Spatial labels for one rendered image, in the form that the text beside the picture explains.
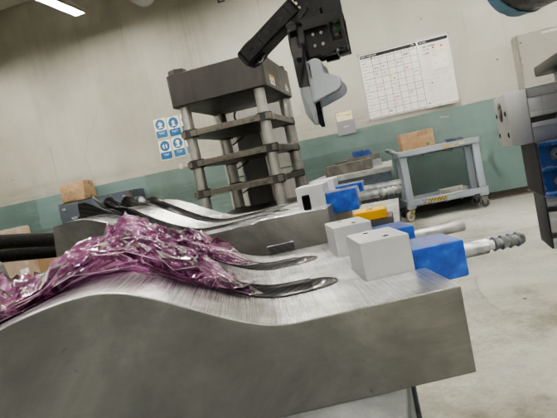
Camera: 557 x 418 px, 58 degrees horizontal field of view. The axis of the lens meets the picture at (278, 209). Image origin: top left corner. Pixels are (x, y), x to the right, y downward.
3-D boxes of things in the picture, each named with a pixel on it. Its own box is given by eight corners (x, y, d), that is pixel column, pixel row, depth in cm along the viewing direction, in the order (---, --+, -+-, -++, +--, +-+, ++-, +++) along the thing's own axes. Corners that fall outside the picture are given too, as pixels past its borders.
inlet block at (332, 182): (404, 198, 77) (398, 163, 77) (404, 201, 72) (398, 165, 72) (321, 214, 80) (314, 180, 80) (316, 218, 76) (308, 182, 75)
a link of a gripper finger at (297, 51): (307, 81, 69) (297, 23, 71) (296, 84, 70) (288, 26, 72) (314, 94, 74) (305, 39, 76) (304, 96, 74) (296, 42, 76)
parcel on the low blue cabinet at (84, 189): (98, 196, 773) (94, 178, 771) (85, 199, 741) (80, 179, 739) (75, 201, 783) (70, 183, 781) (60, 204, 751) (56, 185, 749)
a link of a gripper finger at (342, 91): (352, 120, 78) (340, 60, 75) (316, 128, 80) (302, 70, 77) (353, 116, 81) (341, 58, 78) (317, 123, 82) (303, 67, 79)
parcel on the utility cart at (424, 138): (431, 151, 654) (427, 129, 652) (437, 150, 622) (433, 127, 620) (399, 157, 659) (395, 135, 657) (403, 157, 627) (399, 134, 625)
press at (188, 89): (326, 240, 610) (292, 70, 595) (305, 271, 461) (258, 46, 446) (253, 253, 632) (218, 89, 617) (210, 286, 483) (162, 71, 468)
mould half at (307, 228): (358, 241, 85) (342, 162, 84) (342, 280, 60) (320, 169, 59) (101, 284, 98) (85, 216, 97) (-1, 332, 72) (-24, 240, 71)
